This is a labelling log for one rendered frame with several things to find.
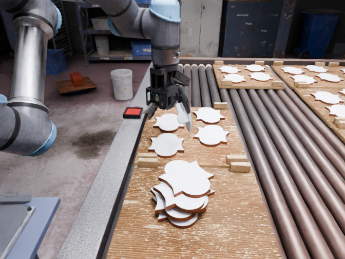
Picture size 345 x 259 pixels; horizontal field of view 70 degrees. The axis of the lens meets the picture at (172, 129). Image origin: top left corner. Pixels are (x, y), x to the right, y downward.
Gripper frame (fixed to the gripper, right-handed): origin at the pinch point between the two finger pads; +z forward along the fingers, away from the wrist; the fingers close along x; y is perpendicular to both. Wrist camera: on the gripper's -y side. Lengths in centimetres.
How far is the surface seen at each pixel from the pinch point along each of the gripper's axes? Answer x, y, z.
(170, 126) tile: -5.7, -10.0, 7.0
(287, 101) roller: 28, -64, 10
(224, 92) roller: -3, -59, 9
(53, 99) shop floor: -273, -135, 99
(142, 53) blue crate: -278, -355, 78
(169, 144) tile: 0.2, 0.5, 7.1
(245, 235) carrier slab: 31.8, 21.2, 8.6
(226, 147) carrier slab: 16.5, -8.9, 8.2
